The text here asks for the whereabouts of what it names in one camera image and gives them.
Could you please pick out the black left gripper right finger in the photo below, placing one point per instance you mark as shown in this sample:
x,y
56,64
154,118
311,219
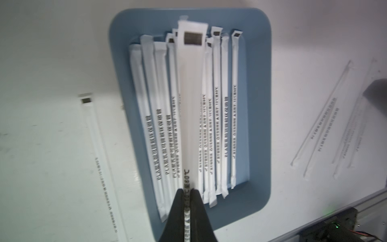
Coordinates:
x,y
200,226

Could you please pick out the aluminium mounting rail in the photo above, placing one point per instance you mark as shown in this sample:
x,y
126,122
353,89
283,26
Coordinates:
x,y
361,221

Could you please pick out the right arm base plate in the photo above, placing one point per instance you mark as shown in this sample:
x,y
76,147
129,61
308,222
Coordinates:
x,y
337,228

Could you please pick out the blue storage tray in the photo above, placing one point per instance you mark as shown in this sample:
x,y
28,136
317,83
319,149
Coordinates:
x,y
253,155

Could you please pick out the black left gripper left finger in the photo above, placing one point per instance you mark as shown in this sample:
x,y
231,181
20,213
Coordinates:
x,y
174,228

